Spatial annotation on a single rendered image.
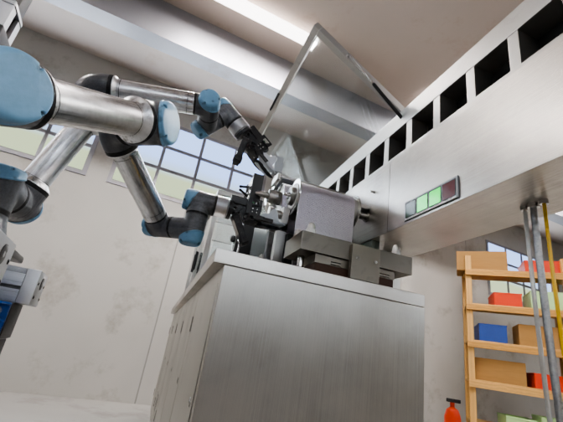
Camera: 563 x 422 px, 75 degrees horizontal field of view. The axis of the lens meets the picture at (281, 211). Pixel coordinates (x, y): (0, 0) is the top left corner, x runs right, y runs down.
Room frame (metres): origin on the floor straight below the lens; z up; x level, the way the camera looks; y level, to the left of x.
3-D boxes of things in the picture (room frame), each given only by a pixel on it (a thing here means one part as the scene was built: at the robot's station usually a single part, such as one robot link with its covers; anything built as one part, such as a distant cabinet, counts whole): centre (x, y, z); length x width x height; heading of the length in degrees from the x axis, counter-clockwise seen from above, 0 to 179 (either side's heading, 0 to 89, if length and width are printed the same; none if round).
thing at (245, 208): (1.24, 0.13, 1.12); 0.12 x 0.08 x 0.09; 105
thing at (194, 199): (1.20, 0.29, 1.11); 0.11 x 0.08 x 0.09; 105
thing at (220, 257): (2.26, 0.17, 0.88); 2.52 x 0.66 x 0.04; 15
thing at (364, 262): (1.13, -0.29, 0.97); 0.10 x 0.03 x 0.11; 105
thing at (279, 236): (1.37, 0.00, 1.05); 0.06 x 0.05 x 0.31; 105
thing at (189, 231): (1.20, 0.30, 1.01); 0.11 x 0.08 x 0.11; 73
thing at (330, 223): (1.32, -0.17, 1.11); 0.23 x 0.01 x 0.18; 105
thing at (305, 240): (1.21, -0.25, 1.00); 0.40 x 0.16 x 0.06; 105
